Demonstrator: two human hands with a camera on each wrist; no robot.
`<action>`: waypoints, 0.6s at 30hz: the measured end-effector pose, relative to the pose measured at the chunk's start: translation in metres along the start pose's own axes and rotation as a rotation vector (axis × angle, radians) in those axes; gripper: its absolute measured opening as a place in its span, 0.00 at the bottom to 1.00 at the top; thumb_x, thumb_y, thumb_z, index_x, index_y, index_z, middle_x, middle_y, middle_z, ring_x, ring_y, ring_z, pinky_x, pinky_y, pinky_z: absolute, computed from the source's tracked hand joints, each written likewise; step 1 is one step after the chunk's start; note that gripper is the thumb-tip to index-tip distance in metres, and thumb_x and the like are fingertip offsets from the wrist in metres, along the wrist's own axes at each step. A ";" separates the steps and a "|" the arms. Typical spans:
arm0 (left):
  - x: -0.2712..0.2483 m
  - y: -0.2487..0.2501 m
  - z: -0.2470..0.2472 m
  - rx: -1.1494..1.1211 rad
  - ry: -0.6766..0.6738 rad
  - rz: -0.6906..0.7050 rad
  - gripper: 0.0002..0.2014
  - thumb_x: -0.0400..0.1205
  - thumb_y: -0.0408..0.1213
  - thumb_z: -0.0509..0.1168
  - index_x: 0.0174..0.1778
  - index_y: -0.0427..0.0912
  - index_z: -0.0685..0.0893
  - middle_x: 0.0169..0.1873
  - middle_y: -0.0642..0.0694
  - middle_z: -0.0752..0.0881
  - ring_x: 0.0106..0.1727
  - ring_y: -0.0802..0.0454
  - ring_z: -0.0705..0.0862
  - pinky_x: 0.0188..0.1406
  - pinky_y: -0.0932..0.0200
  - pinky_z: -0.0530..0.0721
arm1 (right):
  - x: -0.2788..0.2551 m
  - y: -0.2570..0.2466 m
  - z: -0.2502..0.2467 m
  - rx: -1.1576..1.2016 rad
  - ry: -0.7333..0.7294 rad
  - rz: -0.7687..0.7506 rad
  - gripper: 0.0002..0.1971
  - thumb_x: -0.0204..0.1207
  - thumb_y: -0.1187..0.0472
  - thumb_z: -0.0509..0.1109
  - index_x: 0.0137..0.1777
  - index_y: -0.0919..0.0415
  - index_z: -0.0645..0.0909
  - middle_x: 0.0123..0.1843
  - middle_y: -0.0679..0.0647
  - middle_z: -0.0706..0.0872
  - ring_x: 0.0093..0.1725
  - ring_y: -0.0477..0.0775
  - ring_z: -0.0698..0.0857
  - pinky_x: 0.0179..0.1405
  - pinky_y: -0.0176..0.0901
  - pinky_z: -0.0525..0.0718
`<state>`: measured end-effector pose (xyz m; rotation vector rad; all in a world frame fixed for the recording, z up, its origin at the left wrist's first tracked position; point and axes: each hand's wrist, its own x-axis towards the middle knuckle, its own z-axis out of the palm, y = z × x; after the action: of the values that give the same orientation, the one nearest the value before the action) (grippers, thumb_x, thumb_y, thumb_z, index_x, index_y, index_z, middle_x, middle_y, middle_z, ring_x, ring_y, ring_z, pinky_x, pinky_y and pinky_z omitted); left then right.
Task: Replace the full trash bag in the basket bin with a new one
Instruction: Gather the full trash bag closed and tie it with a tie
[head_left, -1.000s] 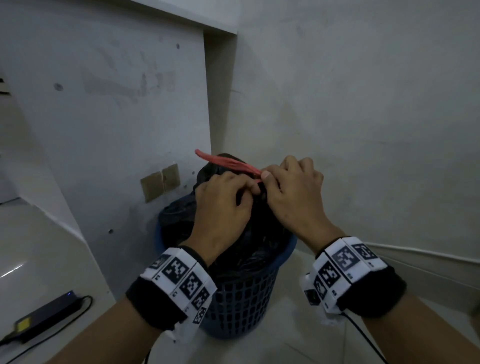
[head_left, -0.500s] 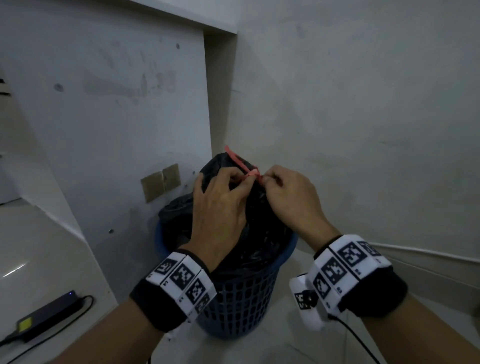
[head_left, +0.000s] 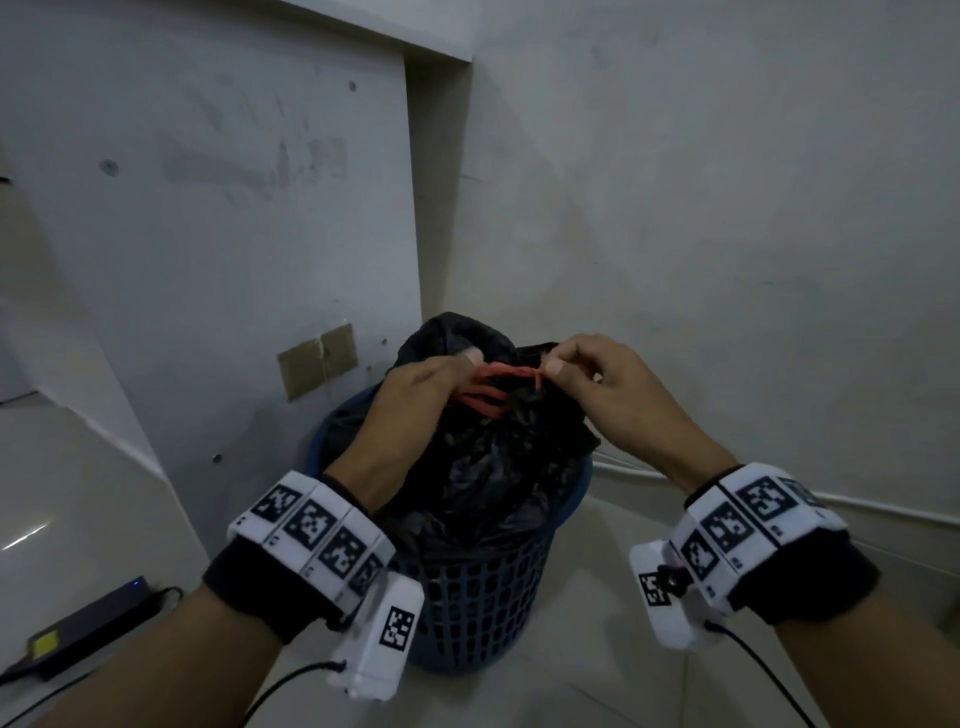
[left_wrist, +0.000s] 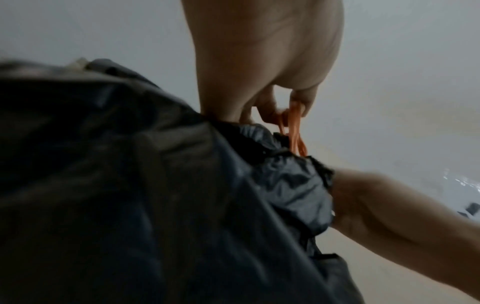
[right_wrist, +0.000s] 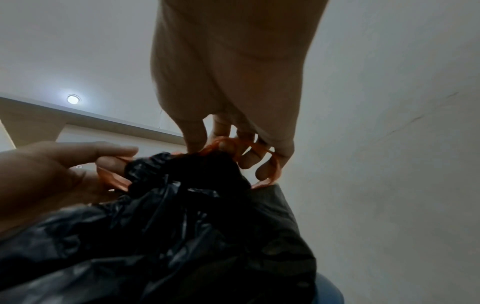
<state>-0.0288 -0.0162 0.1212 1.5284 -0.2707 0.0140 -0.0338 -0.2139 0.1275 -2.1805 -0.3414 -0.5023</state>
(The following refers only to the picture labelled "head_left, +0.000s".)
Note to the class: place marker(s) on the person's right hand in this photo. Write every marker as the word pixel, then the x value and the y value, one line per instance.
pixel 637 412

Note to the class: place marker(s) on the person's left hand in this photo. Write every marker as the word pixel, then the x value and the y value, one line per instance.
pixel 405 427

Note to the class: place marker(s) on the black trash bag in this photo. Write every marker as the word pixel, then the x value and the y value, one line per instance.
pixel 502 465

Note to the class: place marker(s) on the blue plastic waste basket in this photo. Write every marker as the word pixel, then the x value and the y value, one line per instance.
pixel 480 600

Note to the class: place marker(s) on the narrow brown tape patch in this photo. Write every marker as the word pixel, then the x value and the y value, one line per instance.
pixel 340 349

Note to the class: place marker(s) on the wide brown tape patch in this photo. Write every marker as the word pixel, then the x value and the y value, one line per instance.
pixel 302 370

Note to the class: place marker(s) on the left wristband with markers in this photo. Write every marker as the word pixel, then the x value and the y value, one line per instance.
pixel 255 585

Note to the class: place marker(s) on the wristband with markers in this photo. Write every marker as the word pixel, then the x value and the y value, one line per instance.
pixel 255 585
pixel 810 577

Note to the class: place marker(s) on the right wristband with markers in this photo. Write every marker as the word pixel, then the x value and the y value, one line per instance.
pixel 810 577

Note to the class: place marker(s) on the white table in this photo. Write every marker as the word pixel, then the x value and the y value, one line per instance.
pixel 225 225

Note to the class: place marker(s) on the black power adapter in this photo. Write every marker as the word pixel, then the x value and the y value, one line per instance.
pixel 97 626

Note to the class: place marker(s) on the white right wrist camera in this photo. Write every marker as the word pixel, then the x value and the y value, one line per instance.
pixel 675 622

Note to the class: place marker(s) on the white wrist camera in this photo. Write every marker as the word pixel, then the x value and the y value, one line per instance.
pixel 675 622
pixel 379 652

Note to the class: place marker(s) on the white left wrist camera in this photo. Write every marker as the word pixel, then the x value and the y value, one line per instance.
pixel 379 652

